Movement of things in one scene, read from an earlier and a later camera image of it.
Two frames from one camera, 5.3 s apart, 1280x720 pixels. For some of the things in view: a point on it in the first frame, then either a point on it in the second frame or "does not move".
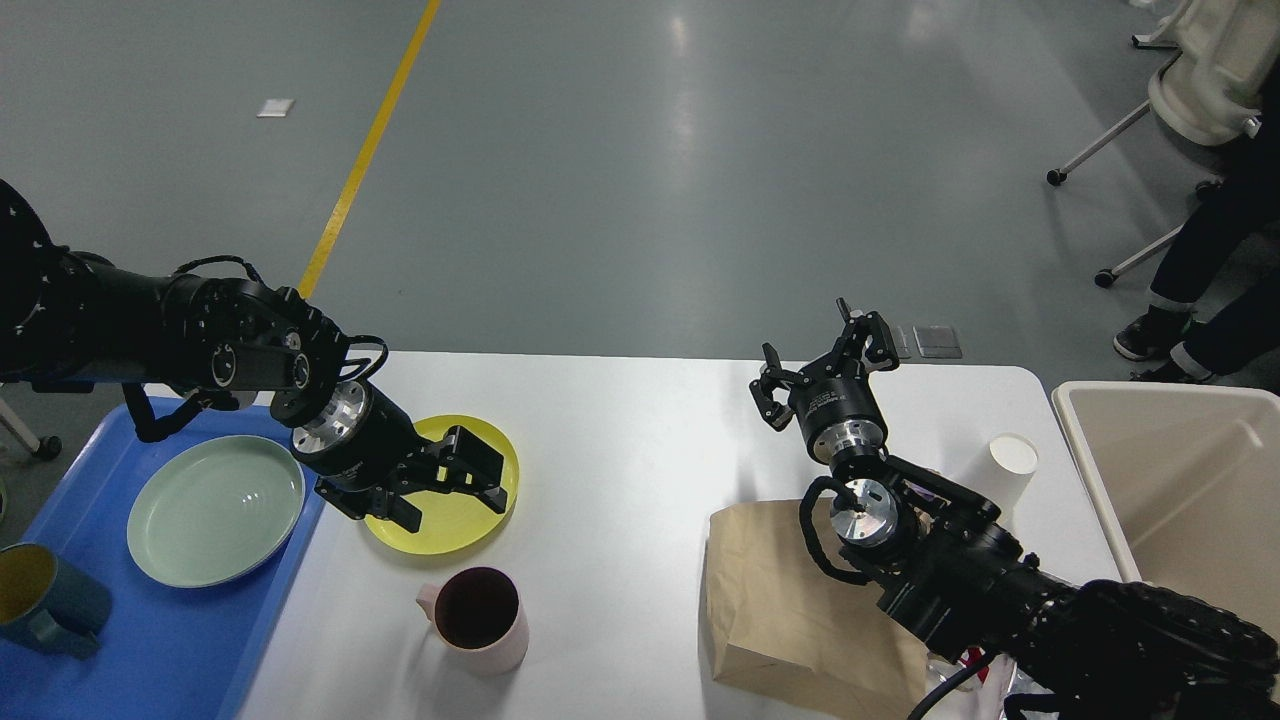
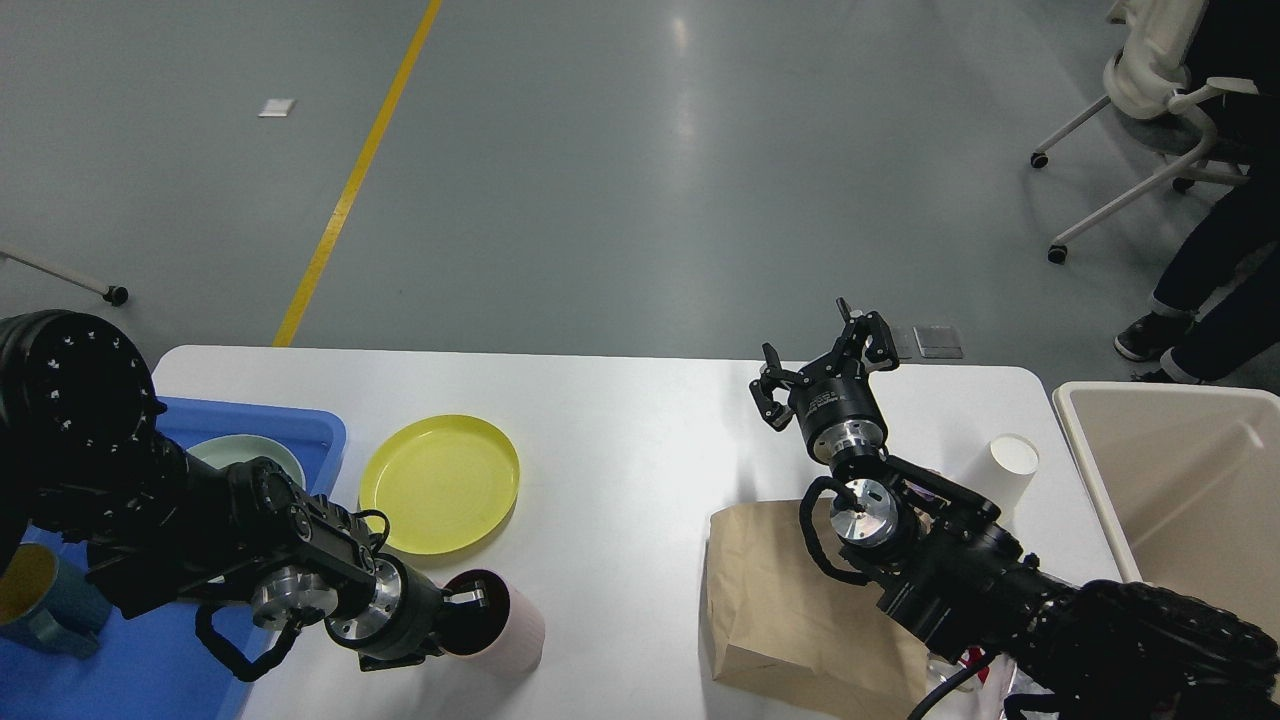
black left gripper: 366,440 → 395,621
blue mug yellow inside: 49,602 does not move
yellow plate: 452,521 does not move
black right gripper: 840,416 does not move
